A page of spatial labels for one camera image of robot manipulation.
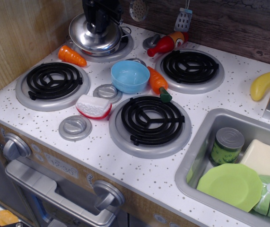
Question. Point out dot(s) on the grey stove knob behind bowl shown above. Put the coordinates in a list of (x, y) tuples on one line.
[(137, 60)]

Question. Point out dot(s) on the orange toy on floor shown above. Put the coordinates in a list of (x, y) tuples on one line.
[(6, 218)]

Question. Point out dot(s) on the orange carrot tip piece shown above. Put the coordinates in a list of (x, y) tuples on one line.
[(69, 55)]

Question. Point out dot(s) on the green toy tin can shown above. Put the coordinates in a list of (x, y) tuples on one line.
[(227, 146)]

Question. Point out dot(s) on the red white toy radish slice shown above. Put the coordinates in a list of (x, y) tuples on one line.
[(93, 107)]

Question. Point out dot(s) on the grey toy spatula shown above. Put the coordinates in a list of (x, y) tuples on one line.
[(183, 20)]

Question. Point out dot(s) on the cream toy cutting board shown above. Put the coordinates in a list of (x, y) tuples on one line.
[(257, 157)]

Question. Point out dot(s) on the orange toy carrot green stem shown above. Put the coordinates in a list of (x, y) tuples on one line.
[(159, 85)]

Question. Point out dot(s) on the front left black burner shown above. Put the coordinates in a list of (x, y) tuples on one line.
[(52, 86)]

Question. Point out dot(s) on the light blue plastic bowl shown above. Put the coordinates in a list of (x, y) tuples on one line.
[(129, 76)]

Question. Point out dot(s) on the grey oven dial left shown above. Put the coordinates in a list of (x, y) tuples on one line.
[(15, 147)]

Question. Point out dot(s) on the steel pot lid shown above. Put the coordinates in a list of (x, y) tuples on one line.
[(80, 20)]

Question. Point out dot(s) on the black burner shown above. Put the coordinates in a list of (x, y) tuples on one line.
[(145, 127), (52, 86), (191, 71)]

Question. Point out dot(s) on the silver perforated toy ladle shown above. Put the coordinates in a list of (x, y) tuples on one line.
[(138, 10)]

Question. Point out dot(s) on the back left grey burner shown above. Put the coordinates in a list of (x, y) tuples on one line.
[(126, 46)]

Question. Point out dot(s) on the grey oven dial right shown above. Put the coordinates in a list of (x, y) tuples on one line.
[(107, 195)]

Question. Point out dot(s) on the green toy cabbage half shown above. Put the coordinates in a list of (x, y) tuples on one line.
[(262, 207)]

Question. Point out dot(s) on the grey stove knob back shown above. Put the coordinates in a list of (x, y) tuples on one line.
[(151, 42)]

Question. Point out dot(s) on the grey oven door handle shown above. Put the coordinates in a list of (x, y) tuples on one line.
[(59, 207)]

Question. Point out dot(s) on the back right black burner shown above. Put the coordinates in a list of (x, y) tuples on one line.
[(191, 71)]

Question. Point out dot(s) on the green plastic plate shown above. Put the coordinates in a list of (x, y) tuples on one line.
[(234, 184)]

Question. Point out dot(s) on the grey stove knob middle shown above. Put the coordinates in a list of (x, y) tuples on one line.
[(108, 92)]

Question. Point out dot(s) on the front right black burner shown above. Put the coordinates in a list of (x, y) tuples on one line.
[(145, 127)]

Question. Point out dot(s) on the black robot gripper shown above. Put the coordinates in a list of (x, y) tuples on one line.
[(99, 12)]

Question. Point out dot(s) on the grey stove knob front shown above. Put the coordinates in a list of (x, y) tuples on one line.
[(75, 128)]

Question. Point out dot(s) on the yellow toy banana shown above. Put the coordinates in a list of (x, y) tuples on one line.
[(259, 86)]

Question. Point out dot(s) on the grey oven dial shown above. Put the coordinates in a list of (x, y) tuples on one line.
[(107, 195), (15, 147)]

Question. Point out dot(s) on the red toy ketchup bottle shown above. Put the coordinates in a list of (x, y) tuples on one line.
[(169, 43)]

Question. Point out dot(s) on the silver toy sink basin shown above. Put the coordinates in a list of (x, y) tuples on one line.
[(196, 163)]

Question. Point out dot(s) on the small steel pot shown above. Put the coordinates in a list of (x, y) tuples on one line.
[(98, 44)]

